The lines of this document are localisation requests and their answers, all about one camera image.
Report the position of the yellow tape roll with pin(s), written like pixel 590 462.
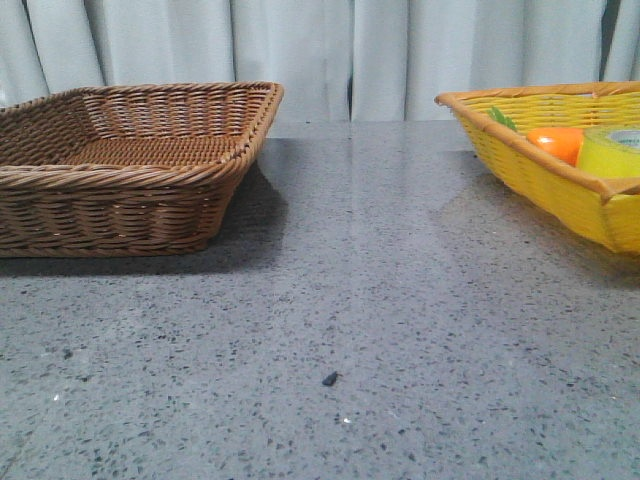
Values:
pixel 610 152

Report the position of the small black debris piece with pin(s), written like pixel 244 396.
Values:
pixel 330 379

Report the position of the white curtain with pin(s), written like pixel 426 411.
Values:
pixel 337 60

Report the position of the brown wicker basket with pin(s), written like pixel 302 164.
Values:
pixel 114 171

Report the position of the orange toy carrot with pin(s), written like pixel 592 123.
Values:
pixel 562 143

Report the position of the yellow wicker basket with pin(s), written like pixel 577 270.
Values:
pixel 605 211

